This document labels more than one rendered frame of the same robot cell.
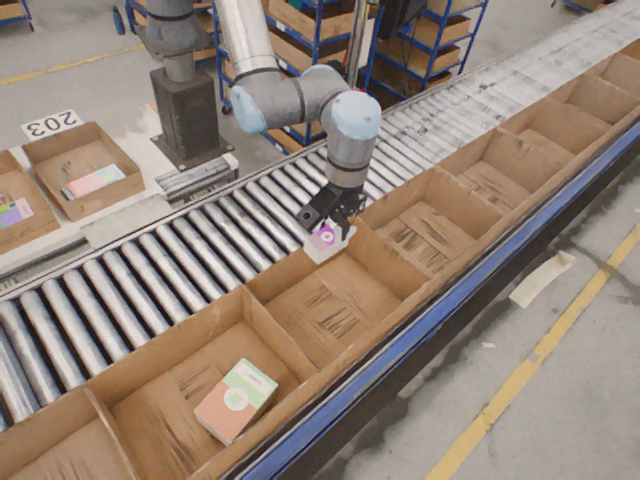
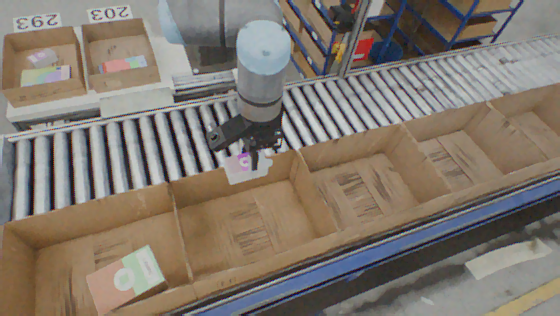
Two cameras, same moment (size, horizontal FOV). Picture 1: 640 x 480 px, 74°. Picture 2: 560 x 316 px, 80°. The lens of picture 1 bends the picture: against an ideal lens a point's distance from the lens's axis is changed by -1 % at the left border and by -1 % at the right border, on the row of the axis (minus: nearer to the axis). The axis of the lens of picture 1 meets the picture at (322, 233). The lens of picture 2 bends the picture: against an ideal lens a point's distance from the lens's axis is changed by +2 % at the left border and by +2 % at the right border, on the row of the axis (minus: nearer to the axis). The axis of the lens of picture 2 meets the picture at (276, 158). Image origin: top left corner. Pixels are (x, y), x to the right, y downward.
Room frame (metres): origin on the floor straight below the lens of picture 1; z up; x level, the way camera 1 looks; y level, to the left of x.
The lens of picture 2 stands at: (0.24, -0.24, 1.85)
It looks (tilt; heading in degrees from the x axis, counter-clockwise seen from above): 54 degrees down; 19
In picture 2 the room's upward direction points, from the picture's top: 10 degrees clockwise
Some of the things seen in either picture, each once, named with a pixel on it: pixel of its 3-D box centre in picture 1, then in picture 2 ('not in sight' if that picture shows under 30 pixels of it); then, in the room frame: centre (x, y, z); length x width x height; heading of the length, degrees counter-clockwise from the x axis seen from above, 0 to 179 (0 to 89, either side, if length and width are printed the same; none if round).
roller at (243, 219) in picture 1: (260, 237); (233, 145); (0.98, 0.23, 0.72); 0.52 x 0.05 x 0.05; 49
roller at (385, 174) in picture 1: (379, 169); (363, 114); (1.47, -0.20, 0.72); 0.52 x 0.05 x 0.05; 49
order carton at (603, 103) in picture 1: (585, 114); not in sight; (1.80, -1.09, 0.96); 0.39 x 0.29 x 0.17; 139
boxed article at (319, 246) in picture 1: (326, 242); (246, 166); (0.66, -0.01, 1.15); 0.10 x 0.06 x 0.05; 139
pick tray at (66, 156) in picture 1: (84, 168); (120, 53); (1.12, 0.93, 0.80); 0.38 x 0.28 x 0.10; 50
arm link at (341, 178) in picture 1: (345, 166); (259, 99); (0.68, -0.03, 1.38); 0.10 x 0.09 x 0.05; 49
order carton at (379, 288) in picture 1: (335, 298); (251, 219); (0.62, -0.06, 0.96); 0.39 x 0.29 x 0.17; 139
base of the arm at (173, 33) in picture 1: (172, 21); not in sight; (1.41, 0.61, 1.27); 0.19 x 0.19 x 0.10
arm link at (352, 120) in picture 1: (352, 131); (262, 64); (0.68, -0.03, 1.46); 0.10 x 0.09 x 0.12; 31
